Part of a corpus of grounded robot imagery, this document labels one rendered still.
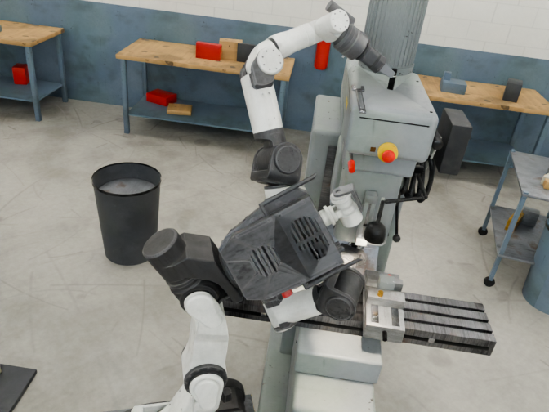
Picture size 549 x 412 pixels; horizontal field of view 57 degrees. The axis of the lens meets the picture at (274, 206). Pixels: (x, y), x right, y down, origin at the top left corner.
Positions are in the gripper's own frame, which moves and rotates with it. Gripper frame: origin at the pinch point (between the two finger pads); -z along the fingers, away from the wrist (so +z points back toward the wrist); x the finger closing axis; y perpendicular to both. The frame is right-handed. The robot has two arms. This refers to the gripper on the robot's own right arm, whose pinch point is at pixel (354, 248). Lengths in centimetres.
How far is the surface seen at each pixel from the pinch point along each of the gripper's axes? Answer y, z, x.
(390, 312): 19.9, 4.1, -20.8
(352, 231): -13.5, 9.8, -0.1
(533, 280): 102, -192, -93
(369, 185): -33.5, 9.1, -2.3
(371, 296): 15.9, 4.0, -11.8
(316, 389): 47, 32, -5
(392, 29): -81, -13, 7
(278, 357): 103, -24, 34
